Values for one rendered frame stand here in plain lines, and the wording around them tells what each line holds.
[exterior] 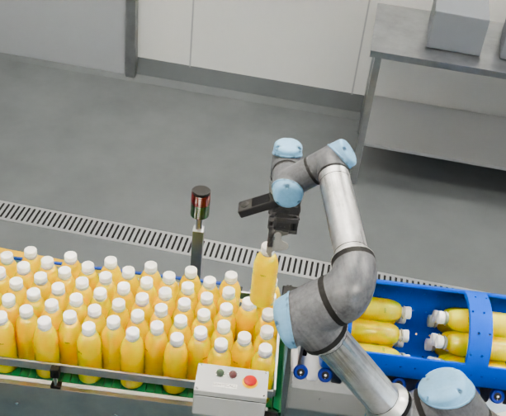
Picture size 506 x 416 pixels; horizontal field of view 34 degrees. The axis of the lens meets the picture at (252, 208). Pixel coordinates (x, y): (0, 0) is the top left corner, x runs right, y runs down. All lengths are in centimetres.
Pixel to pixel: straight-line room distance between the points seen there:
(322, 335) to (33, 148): 367
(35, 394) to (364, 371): 111
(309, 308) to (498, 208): 356
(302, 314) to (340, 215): 25
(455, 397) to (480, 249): 291
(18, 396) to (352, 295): 126
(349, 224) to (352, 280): 16
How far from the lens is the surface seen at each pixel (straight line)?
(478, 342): 248
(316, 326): 175
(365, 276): 174
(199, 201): 269
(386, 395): 196
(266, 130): 549
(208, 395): 230
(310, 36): 562
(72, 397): 258
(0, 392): 264
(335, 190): 190
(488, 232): 498
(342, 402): 261
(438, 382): 200
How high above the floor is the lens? 283
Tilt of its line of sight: 37 degrees down
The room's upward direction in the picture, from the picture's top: 7 degrees clockwise
